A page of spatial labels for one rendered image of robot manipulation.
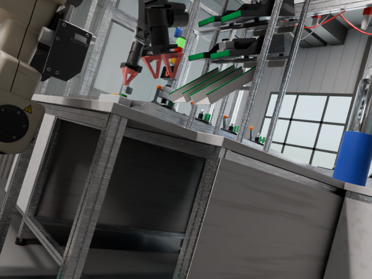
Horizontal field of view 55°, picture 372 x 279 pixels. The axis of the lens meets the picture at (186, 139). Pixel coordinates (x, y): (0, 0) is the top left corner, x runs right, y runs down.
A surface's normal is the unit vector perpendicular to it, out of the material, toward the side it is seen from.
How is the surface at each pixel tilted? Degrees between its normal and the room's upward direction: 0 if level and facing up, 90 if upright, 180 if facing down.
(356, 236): 90
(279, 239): 90
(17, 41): 90
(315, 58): 90
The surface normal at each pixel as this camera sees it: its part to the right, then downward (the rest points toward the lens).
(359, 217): -0.74, -0.26
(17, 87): 0.58, 0.13
